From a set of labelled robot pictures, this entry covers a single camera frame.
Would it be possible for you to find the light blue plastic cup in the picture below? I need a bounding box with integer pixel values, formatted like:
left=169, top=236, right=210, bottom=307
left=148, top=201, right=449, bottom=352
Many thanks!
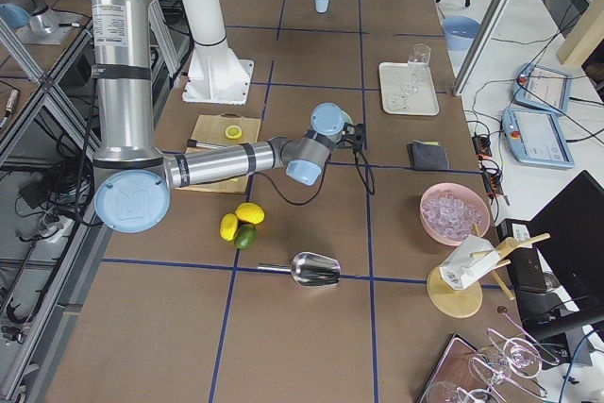
left=314, top=0, right=330, bottom=13

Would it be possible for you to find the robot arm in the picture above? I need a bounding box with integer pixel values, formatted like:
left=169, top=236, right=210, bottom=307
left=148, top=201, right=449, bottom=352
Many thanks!
left=91, top=0, right=349, bottom=233

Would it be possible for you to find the blue bowl with fork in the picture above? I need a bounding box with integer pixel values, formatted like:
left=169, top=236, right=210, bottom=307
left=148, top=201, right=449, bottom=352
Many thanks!
left=442, top=15, right=480, bottom=51

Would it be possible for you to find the pink bowl of ice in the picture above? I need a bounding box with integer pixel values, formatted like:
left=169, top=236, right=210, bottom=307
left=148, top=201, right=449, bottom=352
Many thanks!
left=419, top=183, right=491, bottom=246

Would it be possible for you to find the steel ice scoop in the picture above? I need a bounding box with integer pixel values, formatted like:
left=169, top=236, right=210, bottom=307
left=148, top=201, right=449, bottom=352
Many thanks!
left=257, top=251, right=341, bottom=287

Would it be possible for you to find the clear wine glass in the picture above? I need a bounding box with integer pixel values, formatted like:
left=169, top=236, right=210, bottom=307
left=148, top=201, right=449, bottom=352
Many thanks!
left=407, top=43, right=431, bottom=93

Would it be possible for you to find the cream bear tray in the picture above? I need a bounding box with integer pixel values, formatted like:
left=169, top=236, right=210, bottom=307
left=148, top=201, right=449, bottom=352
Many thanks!
left=378, top=62, right=440, bottom=116

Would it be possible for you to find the lemon half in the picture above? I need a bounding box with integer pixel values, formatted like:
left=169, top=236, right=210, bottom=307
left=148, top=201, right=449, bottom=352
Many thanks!
left=224, top=125, right=243, bottom=140

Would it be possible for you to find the wooden cutting board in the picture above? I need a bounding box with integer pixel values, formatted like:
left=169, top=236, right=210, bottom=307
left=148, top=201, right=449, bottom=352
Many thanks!
left=182, top=113, right=261, bottom=194

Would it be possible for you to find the grey cloth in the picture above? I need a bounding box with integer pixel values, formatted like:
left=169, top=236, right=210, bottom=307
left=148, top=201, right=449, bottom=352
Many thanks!
left=407, top=141, right=450, bottom=171

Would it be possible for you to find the yellow lemon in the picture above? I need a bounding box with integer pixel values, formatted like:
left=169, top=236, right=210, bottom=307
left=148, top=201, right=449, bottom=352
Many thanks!
left=235, top=202, right=265, bottom=225
left=219, top=213, right=239, bottom=242

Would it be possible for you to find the blue teach pendant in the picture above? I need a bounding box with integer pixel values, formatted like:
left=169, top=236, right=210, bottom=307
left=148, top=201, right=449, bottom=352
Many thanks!
left=501, top=108, right=575, bottom=169
left=512, top=63, right=572, bottom=115

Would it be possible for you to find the green lime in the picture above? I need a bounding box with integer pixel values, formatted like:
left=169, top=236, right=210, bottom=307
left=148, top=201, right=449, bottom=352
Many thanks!
left=233, top=224, right=257, bottom=249

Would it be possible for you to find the white carton on stand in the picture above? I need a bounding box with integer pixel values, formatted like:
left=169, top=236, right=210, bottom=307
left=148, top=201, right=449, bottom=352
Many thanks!
left=439, top=235, right=500, bottom=291

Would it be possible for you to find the wooden cup stand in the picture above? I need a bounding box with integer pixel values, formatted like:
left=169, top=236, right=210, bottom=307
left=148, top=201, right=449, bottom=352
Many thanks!
left=427, top=233, right=550, bottom=318

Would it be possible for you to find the black monitor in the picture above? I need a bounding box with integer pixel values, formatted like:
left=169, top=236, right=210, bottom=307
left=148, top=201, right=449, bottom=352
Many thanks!
left=510, top=170, right=603, bottom=340

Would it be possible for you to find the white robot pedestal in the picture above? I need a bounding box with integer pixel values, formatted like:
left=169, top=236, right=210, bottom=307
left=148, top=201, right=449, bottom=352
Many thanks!
left=181, top=0, right=254, bottom=105

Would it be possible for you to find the aluminium frame post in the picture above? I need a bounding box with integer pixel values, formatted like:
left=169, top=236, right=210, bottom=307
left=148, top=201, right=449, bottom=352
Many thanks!
left=452, top=0, right=510, bottom=96

